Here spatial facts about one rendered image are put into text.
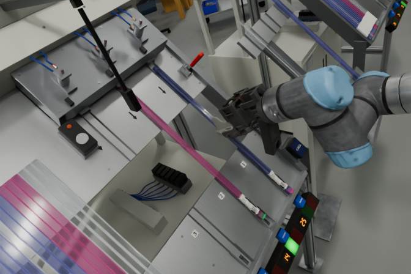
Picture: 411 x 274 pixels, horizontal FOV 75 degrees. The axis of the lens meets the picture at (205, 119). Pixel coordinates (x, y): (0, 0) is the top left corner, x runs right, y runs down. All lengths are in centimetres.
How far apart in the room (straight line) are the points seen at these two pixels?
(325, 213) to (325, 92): 118
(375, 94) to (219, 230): 44
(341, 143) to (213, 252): 37
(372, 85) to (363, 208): 110
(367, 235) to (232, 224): 98
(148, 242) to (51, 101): 55
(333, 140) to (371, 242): 108
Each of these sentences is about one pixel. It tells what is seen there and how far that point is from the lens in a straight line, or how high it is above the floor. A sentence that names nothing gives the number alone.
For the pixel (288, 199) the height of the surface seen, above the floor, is 73.
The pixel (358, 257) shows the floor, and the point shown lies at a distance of 152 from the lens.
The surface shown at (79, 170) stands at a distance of 64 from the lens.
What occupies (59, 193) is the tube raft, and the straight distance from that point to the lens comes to 62.
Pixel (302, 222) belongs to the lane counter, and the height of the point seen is 66.
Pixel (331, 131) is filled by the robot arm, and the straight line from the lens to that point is 52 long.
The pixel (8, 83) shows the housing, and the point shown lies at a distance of 69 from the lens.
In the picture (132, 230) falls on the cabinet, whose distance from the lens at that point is 102.
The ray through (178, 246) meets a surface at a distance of 65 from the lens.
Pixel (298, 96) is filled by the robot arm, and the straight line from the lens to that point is 49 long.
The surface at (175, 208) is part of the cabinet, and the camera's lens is 99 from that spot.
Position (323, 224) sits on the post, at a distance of 157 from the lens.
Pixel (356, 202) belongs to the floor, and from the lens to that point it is 166.
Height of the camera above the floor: 138
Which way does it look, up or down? 36 degrees down
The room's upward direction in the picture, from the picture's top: 21 degrees counter-clockwise
